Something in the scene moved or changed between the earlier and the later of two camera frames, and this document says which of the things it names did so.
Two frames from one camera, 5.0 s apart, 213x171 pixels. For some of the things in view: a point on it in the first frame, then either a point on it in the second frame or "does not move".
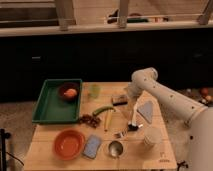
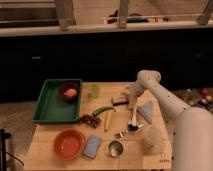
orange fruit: (71, 92) does not move
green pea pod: (101, 109) does not move
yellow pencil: (107, 117) does not move
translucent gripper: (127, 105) → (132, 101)
